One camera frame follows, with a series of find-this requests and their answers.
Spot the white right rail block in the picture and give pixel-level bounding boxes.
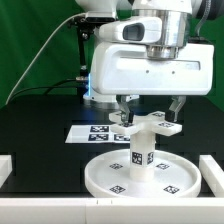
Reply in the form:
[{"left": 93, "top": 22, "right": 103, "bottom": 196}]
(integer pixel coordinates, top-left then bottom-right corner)
[{"left": 199, "top": 155, "right": 224, "bottom": 198}]

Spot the white cross-shaped table base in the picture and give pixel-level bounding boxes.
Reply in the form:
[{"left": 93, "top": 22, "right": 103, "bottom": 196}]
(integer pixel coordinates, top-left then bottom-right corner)
[{"left": 109, "top": 111, "right": 182, "bottom": 136}]

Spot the white left rail block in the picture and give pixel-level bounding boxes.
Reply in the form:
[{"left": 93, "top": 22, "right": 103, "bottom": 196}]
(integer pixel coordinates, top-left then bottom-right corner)
[{"left": 0, "top": 155, "right": 12, "bottom": 188}]

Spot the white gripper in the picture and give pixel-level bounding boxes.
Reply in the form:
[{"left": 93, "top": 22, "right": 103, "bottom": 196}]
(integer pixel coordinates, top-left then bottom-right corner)
[{"left": 90, "top": 43, "right": 214, "bottom": 124}]

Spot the black cable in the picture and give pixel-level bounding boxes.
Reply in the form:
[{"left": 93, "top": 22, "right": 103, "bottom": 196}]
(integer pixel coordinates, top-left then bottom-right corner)
[{"left": 6, "top": 78, "right": 90, "bottom": 104}]

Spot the white front rail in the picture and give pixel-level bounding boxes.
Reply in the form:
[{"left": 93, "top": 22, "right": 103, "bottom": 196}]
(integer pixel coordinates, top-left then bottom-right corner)
[{"left": 0, "top": 198, "right": 224, "bottom": 224}]

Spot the white cable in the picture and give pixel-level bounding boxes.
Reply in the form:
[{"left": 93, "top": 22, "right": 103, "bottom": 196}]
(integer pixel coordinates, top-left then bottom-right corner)
[{"left": 5, "top": 13, "right": 87, "bottom": 105}]

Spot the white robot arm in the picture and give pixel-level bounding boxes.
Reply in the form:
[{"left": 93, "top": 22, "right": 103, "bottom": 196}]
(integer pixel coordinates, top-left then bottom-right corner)
[{"left": 75, "top": 0, "right": 224, "bottom": 124}]

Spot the white sheet with markers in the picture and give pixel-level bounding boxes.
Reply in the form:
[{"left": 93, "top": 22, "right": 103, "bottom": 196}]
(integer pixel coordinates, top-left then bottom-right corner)
[{"left": 65, "top": 125, "right": 130, "bottom": 143}]

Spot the white round table top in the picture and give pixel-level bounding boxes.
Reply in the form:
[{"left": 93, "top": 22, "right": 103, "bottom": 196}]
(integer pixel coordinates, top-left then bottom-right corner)
[{"left": 85, "top": 149, "right": 201, "bottom": 198}]

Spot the black camera on stand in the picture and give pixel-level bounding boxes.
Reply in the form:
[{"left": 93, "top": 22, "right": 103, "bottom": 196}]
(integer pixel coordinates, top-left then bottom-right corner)
[{"left": 67, "top": 11, "right": 116, "bottom": 82}]

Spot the white rail block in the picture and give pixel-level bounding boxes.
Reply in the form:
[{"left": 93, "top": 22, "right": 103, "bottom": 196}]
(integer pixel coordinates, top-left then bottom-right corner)
[
  {"left": 0, "top": 155, "right": 12, "bottom": 188},
  {"left": 199, "top": 155, "right": 224, "bottom": 198}
]

